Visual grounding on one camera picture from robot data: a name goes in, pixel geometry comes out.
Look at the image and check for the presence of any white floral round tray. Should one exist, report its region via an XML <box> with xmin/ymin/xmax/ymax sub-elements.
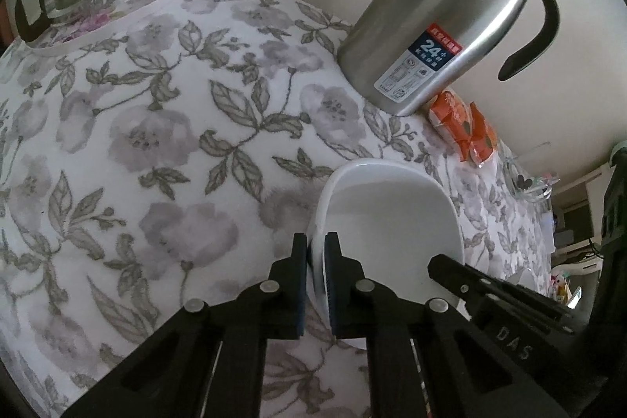
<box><xmin>20</xmin><ymin>0</ymin><xmax>194</xmax><ymax>56</ymax></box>

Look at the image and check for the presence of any grey floral tablecloth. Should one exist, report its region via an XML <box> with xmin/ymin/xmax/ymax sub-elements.
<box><xmin>0</xmin><ymin>0</ymin><xmax>559</xmax><ymax>418</ymax></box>

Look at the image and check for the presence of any stainless steel thermos jug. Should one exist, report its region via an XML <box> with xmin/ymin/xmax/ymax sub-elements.
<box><xmin>337</xmin><ymin>0</ymin><xmax>565</xmax><ymax>118</ymax></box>

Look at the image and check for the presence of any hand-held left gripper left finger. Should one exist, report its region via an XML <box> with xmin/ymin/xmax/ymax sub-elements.
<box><xmin>61</xmin><ymin>232</ymin><xmax>309</xmax><ymax>418</ymax></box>

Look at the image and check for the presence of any clear glass ashtray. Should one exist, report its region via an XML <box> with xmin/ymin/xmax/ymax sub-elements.
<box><xmin>504</xmin><ymin>154</ymin><xmax>559</xmax><ymax>203</ymax></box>

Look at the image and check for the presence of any orange snack packet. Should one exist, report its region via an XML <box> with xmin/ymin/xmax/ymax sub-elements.
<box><xmin>428</xmin><ymin>90</ymin><xmax>473</xmax><ymax>145</ymax></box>
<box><xmin>460</xmin><ymin>102</ymin><xmax>498</xmax><ymax>169</ymax></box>

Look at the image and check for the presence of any small white bowl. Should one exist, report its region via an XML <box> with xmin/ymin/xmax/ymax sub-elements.
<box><xmin>306</xmin><ymin>157</ymin><xmax>466</xmax><ymax>340</ymax></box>

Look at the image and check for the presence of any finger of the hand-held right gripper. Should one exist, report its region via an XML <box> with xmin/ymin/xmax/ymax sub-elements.
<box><xmin>427</xmin><ymin>254</ymin><xmax>576</xmax><ymax>335</ymax></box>

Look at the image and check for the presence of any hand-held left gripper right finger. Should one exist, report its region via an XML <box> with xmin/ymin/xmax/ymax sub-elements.
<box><xmin>323</xmin><ymin>231</ymin><xmax>564</xmax><ymax>418</ymax></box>

